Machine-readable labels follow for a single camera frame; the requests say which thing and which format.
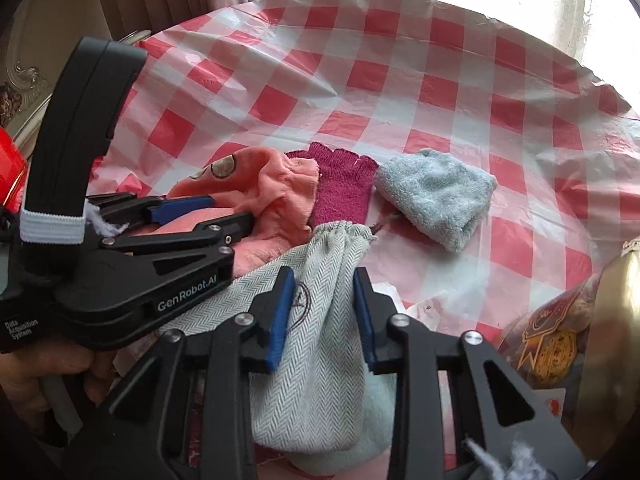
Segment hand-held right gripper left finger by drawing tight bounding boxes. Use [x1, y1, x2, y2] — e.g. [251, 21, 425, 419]
[65, 266, 297, 480]

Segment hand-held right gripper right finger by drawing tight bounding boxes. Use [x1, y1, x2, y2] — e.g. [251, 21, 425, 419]
[352, 267, 588, 480]

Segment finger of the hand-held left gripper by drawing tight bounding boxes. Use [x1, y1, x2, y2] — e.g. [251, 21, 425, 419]
[100, 211, 256, 292]
[87, 192, 216, 233]

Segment grey herringbone drawstring pouch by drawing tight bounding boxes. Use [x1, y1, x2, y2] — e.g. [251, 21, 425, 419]
[160, 220, 401, 451]

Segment pink patterned cloth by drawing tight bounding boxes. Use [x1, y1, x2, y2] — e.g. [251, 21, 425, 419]
[135, 146, 321, 281]

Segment person's left hand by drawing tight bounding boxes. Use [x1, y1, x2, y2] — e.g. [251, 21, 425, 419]
[0, 346, 118, 436]

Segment red plastic container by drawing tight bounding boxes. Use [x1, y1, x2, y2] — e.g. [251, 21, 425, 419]
[0, 127, 28, 208]

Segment magenta knit fingerless glove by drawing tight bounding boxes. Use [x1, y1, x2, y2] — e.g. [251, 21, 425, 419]
[285, 142, 380, 226]

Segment light blue fluffy cloth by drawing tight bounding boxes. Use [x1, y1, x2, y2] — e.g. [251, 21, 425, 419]
[374, 148, 498, 254]

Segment cream ornate furniture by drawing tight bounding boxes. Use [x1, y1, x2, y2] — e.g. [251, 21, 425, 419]
[0, 0, 151, 146]

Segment glass jar with gold lid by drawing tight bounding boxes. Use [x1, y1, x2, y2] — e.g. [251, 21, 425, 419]
[495, 247, 640, 461]

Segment red white checked tablecloth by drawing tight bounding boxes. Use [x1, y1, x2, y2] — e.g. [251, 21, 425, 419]
[90, 0, 640, 466]

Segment white lace curtain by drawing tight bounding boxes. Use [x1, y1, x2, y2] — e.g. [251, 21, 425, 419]
[550, 0, 640, 91]

